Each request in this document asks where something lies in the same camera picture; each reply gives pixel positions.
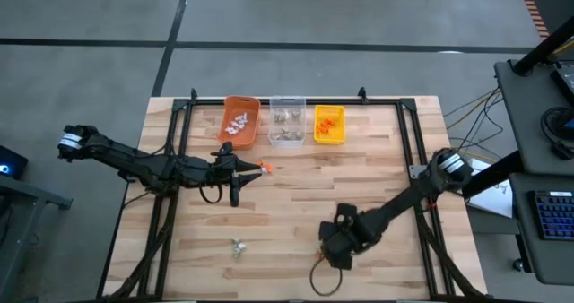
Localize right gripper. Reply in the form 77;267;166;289
318;203;383;271

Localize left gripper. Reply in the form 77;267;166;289
196;142;264;208

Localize orange plastic bin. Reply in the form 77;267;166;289
217;95;262;151

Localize clear plastic bin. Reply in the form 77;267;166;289
267;95;308;149

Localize yellow plastic basket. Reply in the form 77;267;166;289
313;104;346;145

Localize white paper sheet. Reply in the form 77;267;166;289
465;157;515;219

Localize black diagonal bar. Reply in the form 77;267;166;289
460;150;524;199

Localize grey side desk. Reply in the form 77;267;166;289
509;172;574;286
494;59;574;175

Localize black backlit keyboard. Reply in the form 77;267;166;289
532;189;574;241

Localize black headphones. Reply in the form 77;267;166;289
540;106;574;160

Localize black box with blue light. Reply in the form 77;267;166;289
0;144;29;181

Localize grey metal desk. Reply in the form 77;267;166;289
0;173;74;303

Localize orange black striped strip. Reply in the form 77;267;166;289
515;0;551;42

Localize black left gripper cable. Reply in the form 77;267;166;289
198;184;224;205

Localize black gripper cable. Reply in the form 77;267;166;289
309;254;344;298
198;184;224;205

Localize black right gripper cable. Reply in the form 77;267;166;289
309;254;344;298

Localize black aluminium table frame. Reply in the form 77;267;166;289
96;86;490;303

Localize bundle of cables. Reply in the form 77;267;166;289
443;87;506;160

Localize black metal stand post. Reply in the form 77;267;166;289
512;14;574;76

